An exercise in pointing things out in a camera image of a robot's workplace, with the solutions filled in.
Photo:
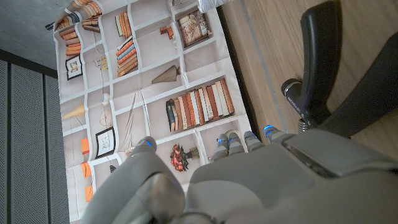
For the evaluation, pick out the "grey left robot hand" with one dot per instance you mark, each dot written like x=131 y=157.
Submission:
x=280 y=180

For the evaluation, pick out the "black spring clamp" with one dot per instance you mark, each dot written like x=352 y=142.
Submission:
x=320 y=62

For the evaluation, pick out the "white thread spool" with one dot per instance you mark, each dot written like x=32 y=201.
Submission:
x=211 y=4

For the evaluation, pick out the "printed bookshelf backdrop cloth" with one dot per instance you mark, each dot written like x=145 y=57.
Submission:
x=149 y=68

